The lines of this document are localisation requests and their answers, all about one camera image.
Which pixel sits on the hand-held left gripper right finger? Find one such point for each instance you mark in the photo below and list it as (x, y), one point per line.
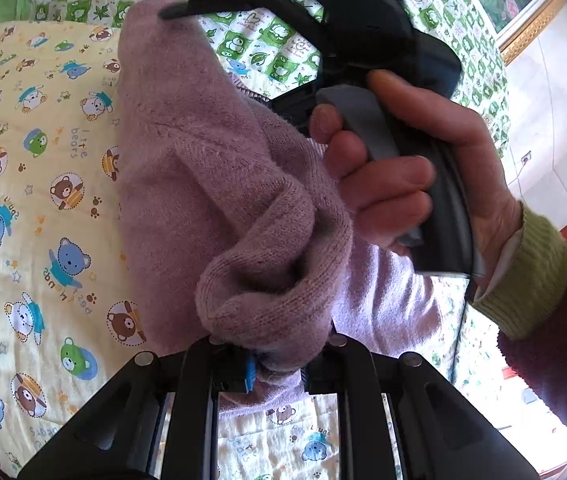
(336, 360)

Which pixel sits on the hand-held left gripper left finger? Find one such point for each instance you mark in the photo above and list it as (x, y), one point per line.
(251, 374)

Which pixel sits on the purple knit sweater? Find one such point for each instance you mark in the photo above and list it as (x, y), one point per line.
(188, 160)

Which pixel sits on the person's right forearm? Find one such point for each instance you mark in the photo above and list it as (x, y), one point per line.
(553, 320)

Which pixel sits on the person's right hand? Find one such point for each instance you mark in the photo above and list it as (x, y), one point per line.
(388, 185)

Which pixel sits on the green frog checkered quilt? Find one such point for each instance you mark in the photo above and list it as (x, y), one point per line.
(263, 45)

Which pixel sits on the yellow bear-print bedsheet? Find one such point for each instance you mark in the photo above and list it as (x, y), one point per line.
(38, 200)

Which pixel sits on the white wall socket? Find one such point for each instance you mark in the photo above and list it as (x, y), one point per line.
(527, 157)

